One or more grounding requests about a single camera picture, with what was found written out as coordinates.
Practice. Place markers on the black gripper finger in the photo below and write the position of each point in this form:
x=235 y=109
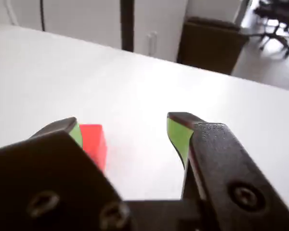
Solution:
x=45 y=173
x=226 y=173

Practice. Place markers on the red lego block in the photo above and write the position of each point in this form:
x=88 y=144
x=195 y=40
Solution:
x=94 y=142

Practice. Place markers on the white cabinet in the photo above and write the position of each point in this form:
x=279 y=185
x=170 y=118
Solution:
x=86 y=21

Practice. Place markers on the black office chair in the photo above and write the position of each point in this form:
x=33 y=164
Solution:
x=277 y=21

